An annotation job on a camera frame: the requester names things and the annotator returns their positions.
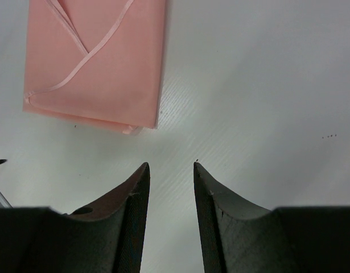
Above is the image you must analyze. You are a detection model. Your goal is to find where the pink cloth napkin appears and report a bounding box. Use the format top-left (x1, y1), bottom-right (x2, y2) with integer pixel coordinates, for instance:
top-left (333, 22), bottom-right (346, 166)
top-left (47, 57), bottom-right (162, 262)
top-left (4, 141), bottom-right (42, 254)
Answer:
top-left (23, 1), bottom-right (166, 134)

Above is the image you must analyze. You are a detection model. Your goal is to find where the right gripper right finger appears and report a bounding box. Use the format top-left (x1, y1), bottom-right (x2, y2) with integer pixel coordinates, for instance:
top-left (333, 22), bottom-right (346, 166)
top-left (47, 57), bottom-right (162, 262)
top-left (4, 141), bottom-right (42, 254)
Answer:
top-left (193, 163), bottom-right (350, 272)

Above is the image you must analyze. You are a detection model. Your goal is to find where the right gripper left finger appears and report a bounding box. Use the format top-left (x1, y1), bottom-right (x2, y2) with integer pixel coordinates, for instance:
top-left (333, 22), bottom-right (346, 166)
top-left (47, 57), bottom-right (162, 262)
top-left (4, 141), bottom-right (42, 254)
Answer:
top-left (0, 163), bottom-right (150, 272)

